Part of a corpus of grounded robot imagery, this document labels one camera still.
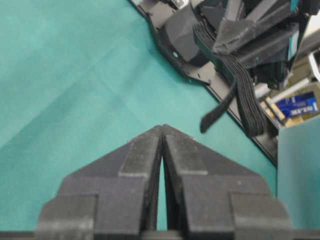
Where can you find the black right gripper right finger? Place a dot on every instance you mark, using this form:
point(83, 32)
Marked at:
point(220, 199)

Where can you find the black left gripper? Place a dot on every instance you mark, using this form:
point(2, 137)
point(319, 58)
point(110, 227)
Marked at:
point(263, 35)

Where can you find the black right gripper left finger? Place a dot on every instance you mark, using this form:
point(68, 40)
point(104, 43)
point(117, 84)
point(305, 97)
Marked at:
point(113, 198)

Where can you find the blue printed box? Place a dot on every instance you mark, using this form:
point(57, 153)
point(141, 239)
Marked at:
point(298, 105)

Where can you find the green table cloth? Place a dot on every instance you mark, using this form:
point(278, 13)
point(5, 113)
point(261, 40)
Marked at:
point(80, 78)

